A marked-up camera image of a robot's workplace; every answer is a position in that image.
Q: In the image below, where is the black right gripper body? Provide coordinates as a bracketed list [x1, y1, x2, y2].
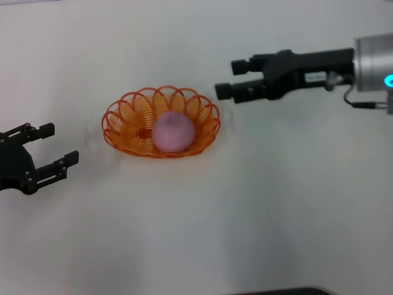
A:
[260, 48, 356, 101]

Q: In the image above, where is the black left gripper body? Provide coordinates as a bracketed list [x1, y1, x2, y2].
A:
[0, 140, 35, 196]

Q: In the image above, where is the pink plush peach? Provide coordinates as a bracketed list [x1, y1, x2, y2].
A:
[151, 111, 197, 153]

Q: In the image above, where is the orange plastic woven basket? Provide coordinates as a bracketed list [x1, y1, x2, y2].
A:
[100, 85, 222, 159]

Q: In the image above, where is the dark robot torso edge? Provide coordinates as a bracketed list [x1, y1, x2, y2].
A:
[235, 286, 334, 295]

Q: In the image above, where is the metal connector with black cable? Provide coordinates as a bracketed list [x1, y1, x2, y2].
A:
[325, 71, 392, 111]

